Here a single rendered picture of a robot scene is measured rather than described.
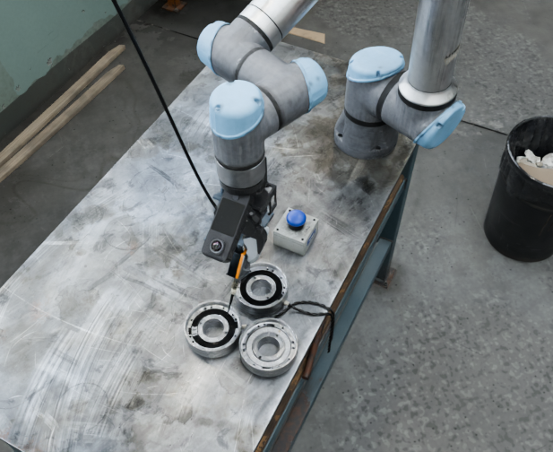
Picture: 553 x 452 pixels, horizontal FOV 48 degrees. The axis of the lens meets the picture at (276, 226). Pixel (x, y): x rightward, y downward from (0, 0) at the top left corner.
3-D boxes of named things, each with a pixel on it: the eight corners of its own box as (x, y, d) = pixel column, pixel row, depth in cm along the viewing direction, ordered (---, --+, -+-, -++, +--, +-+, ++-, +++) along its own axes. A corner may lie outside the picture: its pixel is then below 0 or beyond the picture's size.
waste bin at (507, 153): (557, 284, 216) (607, 205, 182) (462, 249, 226) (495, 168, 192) (575, 216, 235) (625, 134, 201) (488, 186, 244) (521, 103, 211)
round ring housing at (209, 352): (187, 365, 112) (185, 354, 109) (185, 315, 118) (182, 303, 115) (246, 357, 113) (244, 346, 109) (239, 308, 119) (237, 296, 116)
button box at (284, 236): (304, 256, 126) (304, 242, 123) (272, 244, 128) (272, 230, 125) (320, 229, 131) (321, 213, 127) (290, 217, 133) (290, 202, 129)
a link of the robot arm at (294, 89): (281, 35, 95) (227, 65, 90) (334, 68, 90) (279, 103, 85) (281, 76, 101) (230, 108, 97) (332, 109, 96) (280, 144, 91)
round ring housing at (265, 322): (295, 383, 109) (296, 372, 106) (237, 378, 110) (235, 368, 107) (299, 330, 116) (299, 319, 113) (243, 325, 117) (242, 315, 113)
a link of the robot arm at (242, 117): (280, 93, 84) (231, 123, 80) (280, 151, 92) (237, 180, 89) (241, 66, 87) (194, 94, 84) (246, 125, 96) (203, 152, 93)
